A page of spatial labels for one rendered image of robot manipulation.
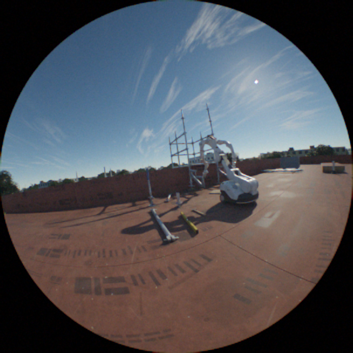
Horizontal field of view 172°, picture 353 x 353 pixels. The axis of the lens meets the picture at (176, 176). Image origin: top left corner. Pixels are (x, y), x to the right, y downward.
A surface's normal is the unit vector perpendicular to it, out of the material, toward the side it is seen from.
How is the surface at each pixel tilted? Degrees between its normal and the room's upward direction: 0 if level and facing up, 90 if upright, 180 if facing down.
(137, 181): 90
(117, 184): 90
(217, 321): 0
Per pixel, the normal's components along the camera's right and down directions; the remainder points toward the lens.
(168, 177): 0.36, 0.02
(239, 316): -0.12, -0.99
